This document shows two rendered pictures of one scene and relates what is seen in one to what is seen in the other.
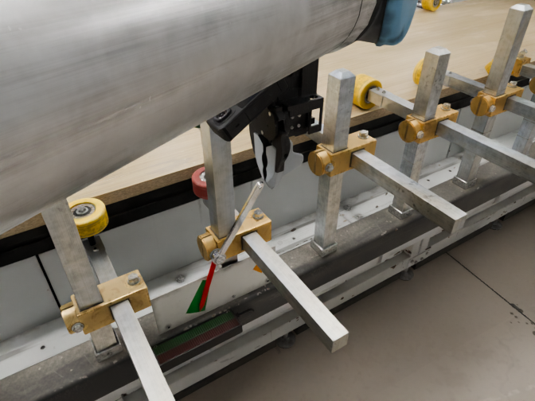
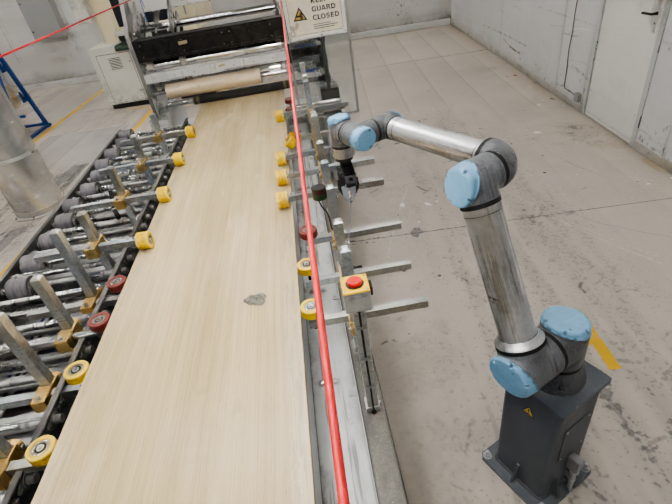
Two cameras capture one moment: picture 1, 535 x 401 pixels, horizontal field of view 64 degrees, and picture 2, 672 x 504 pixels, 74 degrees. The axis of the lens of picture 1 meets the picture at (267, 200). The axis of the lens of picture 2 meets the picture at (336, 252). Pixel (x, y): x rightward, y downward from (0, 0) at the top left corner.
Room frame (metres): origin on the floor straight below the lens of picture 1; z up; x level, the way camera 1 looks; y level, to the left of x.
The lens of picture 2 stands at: (-0.24, 1.50, 1.96)
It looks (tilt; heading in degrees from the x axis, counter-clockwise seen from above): 35 degrees down; 301
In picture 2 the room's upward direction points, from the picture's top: 10 degrees counter-clockwise
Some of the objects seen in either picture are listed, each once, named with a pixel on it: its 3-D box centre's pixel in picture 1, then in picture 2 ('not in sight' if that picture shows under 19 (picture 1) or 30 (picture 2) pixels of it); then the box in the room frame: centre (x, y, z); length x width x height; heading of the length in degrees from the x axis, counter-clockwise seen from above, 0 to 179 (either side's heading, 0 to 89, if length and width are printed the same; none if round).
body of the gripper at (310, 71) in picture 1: (284, 94); (345, 168); (0.57, -0.02, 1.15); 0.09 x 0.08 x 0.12; 122
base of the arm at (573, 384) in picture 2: not in sight; (556, 364); (-0.32, 0.32, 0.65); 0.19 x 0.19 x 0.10
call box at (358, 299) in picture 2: not in sight; (356, 294); (0.19, 0.73, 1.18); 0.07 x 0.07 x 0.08; 32
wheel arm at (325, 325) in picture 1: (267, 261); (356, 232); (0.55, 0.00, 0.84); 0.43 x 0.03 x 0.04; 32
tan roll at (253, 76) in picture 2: not in sight; (238, 79); (2.31, -1.63, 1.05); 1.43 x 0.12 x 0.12; 32
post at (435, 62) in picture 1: (414, 152); (326, 183); (0.86, -0.34, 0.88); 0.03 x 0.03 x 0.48; 32
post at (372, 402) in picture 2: not in sight; (366, 360); (0.19, 0.73, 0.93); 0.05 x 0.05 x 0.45; 32
